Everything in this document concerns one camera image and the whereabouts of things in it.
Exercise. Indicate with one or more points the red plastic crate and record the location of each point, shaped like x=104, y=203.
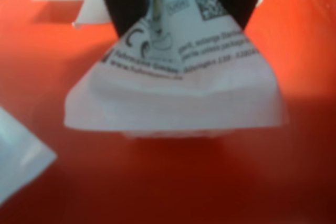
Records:
x=168, y=182

